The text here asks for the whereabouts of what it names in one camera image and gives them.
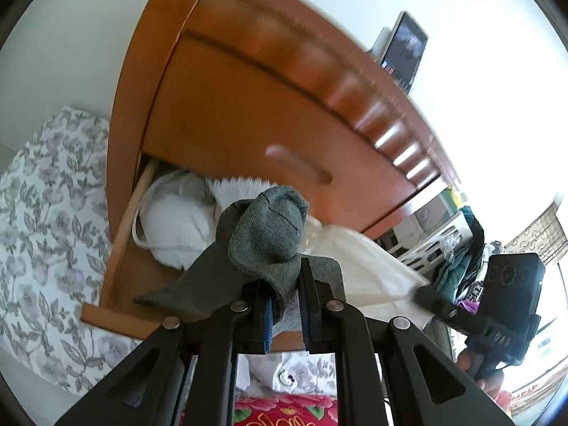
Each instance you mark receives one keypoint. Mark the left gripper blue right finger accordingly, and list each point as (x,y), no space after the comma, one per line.
(330,325)

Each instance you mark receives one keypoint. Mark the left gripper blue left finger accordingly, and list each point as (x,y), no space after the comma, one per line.
(243,326)

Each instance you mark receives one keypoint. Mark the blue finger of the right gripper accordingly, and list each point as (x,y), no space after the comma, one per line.
(432,301)

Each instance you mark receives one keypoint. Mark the cream sheer garment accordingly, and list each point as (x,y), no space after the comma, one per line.
(371,276)

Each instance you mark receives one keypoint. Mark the grey sock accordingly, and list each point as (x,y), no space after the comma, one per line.
(256,239)

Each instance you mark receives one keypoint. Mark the wooden drawer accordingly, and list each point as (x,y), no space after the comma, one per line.
(133,271)
(221,117)

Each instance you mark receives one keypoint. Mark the white lace bra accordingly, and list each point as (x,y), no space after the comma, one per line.
(178,214)

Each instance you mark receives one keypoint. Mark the dark teal hanging clothes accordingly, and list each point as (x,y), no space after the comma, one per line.
(452,278)

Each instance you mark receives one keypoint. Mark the white cutout shelf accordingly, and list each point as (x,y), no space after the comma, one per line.
(430,236)

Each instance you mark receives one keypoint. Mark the red floral blanket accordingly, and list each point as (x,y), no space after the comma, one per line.
(286,409)

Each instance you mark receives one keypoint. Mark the smartphone on stand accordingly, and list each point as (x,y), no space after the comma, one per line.
(404,51)

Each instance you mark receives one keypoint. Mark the wooden nightstand cabinet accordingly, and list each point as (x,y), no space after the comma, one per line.
(299,48)

